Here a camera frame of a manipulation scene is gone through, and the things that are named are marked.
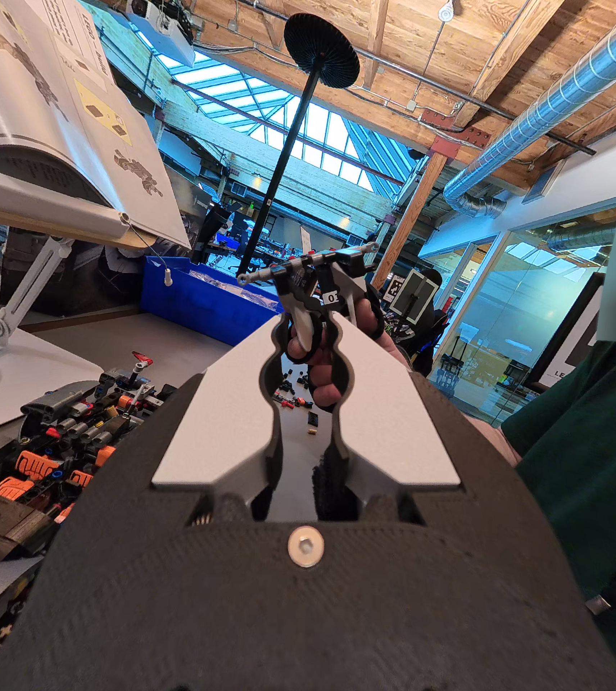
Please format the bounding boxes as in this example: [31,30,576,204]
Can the person's right forearm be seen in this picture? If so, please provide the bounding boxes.
[467,417,523,469]

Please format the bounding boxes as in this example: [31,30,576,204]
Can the white rounded board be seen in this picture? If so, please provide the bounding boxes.
[0,317,105,442]

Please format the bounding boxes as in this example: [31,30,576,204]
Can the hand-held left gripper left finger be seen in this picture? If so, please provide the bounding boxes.
[150,313,287,523]

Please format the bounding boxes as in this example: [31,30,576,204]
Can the blue plastic bin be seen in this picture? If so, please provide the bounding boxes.
[140,255,283,347]

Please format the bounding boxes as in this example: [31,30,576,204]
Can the person's right hand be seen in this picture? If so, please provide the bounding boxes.
[285,296,412,409]

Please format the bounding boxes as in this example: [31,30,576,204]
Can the white ceiling projector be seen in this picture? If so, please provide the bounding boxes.
[126,0,196,69]

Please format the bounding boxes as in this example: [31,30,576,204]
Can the wooden post with red bracket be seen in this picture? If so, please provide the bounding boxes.
[370,134,450,290]

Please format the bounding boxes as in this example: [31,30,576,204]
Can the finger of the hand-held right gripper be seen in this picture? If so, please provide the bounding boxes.
[339,286,369,326]
[278,292,317,353]

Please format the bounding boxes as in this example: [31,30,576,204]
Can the framed marker poster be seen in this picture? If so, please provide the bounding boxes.
[528,271,607,390]

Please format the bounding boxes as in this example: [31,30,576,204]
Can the marker board on stand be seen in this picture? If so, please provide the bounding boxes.
[388,268,442,326]

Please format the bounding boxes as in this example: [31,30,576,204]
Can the lego instruction booklet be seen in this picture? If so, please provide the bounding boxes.
[0,0,194,250]

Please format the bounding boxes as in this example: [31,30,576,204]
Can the page holder cord white tip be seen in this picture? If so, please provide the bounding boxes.
[118,212,175,288]

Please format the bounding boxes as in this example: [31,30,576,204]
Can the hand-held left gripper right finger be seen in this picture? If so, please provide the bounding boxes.
[313,310,462,523]

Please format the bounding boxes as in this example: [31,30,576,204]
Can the large silver spiral duct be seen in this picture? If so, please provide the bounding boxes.
[442,0,616,218]

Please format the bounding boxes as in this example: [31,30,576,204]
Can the grey black lego car model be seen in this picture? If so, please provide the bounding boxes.
[0,351,180,666]

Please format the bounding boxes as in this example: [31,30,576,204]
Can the black white lego frame subassembly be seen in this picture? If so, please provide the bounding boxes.
[236,242,380,315]

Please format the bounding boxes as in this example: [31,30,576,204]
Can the black pole with round disc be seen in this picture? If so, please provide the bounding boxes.
[236,13,362,280]

